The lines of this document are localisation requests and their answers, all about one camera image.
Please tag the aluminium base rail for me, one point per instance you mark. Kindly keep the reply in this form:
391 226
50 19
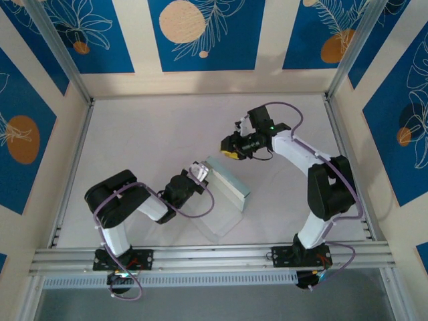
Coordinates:
214 259

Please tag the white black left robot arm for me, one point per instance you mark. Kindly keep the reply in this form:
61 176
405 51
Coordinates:
113 197

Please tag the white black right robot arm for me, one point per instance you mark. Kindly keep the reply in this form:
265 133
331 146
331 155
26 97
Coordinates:
291 147

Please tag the aluminium frame post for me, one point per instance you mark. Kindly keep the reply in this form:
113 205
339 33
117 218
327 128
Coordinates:
398 301
57 50
357 50
30 301

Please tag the aluminium table side rail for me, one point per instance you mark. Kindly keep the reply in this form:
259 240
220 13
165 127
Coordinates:
338 133
83 133

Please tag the electronics board with green light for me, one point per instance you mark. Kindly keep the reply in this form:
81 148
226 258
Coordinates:
120 277
309 279

